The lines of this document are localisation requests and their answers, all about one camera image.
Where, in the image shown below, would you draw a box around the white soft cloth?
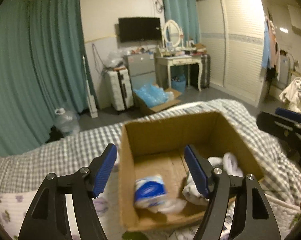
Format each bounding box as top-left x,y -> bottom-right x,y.
182,152 -> 244,207

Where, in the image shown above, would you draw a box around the white sliding wardrobe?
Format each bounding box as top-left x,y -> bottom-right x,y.
195,0 -> 272,108

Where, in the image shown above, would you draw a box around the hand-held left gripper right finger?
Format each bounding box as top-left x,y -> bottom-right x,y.
184,144 -> 282,240

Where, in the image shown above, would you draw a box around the white oval mirror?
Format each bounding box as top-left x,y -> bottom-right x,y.
162,19 -> 182,48

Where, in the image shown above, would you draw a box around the pile of white laundry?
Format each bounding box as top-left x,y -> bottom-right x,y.
279,77 -> 301,113

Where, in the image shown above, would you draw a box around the grey checkered blanket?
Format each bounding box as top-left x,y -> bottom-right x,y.
0,99 -> 301,213

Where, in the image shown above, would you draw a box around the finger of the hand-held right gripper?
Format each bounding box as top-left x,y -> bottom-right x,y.
256,107 -> 301,140

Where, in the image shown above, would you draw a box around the brown cardboard box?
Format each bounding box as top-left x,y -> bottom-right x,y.
118,111 -> 264,232

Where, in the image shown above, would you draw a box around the white floral quilt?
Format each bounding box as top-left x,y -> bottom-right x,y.
0,175 -> 301,240

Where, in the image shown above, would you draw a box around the grey mini fridge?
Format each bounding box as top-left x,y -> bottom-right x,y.
124,52 -> 157,90

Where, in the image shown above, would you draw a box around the white dressing table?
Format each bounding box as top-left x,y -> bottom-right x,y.
154,47 -> 203,92

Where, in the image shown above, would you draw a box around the cardboard box of blue bags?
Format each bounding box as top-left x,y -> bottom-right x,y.
132,83 -> 182,117

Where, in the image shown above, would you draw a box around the clear plastic bag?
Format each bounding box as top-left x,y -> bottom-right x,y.
106,50 -> 126,68

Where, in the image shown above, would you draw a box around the blue waste basket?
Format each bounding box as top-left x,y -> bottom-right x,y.
171,74 -> 186,93

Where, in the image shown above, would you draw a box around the clear water jug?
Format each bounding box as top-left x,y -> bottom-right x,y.
53,107 -> 81,138

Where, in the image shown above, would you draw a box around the hanging clothes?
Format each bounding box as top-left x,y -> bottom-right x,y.
262,15 -> 282,83

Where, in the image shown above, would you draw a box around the blue and white tissue pack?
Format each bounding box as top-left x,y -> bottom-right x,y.
134,174 -> 169,208

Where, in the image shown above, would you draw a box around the white ribbed suitcase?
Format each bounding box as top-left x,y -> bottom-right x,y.
105,66 -> 134,111

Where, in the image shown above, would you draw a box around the dark grey suitcase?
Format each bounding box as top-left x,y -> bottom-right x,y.
190,54 -> 211,88

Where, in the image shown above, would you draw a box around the black wall television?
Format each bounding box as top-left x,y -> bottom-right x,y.
118,17 -> 162,43

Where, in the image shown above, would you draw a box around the narrow teal curtain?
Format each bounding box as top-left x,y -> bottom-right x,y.
159,0 -> 201,49

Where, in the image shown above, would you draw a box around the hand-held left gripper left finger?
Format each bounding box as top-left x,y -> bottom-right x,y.
17,143 -> 117,240

